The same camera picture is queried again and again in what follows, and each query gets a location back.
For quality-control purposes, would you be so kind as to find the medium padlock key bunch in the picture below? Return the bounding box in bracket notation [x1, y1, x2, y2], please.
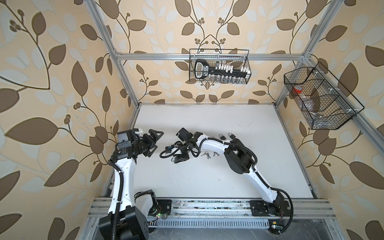
[203, 152, 211, 159]

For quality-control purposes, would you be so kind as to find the small black padlock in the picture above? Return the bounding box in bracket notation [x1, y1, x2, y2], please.
[219, 134, 227, 141]

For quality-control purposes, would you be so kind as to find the smallest black padlock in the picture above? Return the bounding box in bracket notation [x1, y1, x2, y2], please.
[229, 133, 236, 140]

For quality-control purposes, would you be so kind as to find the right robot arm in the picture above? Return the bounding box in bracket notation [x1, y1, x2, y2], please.
[160, 128, 285, 216]

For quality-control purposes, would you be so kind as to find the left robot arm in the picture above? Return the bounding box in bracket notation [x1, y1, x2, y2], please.
[99, 129, 164, 240]

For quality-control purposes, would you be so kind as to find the black socket holder tool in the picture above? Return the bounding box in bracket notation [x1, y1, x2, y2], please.
[192, 60, 251, 80]

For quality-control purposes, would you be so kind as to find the red item in basket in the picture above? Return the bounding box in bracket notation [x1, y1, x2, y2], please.
[293, 85, 303, 95]

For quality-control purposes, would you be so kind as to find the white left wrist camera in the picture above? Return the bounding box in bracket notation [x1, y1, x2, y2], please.
[133, 128, 143, 137]

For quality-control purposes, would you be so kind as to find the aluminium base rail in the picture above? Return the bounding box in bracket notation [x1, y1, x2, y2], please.
[86, 196, 337, 230]

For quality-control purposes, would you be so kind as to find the aluminium frame horizontal bar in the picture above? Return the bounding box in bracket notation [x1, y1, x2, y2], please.
[116, 52, 305, 62]

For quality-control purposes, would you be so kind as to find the black wire basket back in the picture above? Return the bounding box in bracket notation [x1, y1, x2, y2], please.
[189, 48, 252, 85]

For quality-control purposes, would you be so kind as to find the black wire basket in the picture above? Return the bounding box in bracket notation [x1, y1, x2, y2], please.
[284, 62, 365, 130]
[189, 48, 252, 85]

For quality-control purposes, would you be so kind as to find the aluminium frame corner post left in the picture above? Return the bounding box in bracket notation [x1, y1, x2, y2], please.
[83, 0, 141, 108]

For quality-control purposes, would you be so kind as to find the aluminium frame corner post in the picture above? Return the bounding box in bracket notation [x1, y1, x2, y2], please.
[274, 0, 344, 108]
[83, 0, 141, 108]

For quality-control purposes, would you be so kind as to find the black wire basket right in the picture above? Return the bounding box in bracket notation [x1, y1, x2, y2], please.
[284, 62, 365, 130]

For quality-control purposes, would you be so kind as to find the aluminium frame corner post right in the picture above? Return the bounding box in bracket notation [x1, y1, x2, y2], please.
[274, 0, 344, 108]

